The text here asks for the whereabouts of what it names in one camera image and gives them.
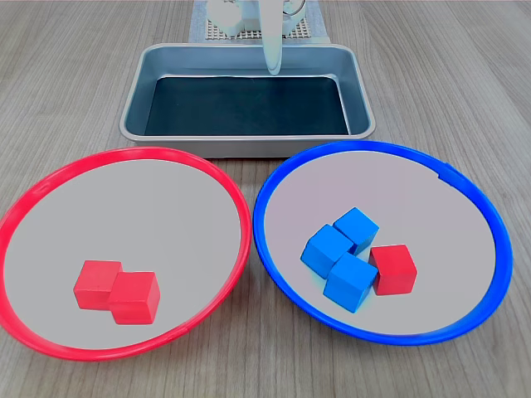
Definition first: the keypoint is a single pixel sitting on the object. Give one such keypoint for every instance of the blue-rimmed white plate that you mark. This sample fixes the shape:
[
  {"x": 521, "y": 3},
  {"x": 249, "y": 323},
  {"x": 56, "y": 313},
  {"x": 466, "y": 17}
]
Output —
[{"x": 394, "y": 199}]

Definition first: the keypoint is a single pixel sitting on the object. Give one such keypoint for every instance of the black tray mat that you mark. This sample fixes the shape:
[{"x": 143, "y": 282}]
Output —
[{"x": 249, "y": 108}]

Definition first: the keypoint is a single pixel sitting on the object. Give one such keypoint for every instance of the pale perforated base plate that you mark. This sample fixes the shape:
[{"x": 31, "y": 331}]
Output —
[{"x": 213, "y": 35}]

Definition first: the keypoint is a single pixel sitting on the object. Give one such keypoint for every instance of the steel tray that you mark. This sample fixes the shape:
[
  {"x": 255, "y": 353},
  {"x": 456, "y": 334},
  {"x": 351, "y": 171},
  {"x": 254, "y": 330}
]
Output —
[{"x": 139, "y": 91}]

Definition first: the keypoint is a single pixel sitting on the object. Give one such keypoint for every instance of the blue cube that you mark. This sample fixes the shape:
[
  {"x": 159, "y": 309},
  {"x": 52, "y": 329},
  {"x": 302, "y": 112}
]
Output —
[
  {"x": 357, "y": 226},
  {"x": 323, "y": 248},
  {"x": 348, "y": 284}
]

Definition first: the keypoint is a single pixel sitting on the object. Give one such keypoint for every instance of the red cube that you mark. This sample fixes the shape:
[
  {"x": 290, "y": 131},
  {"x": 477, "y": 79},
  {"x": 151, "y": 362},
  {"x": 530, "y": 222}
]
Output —
[
  {"x": 394, "y": 271},
  {"x": 134, "y": 296},
  {"x": 93, "y": 284}
]

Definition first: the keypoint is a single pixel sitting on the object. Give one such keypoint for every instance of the red-rimmed white plate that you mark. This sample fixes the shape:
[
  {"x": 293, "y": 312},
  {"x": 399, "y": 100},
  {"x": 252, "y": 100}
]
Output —
[{"x": 124, "y": 207}]

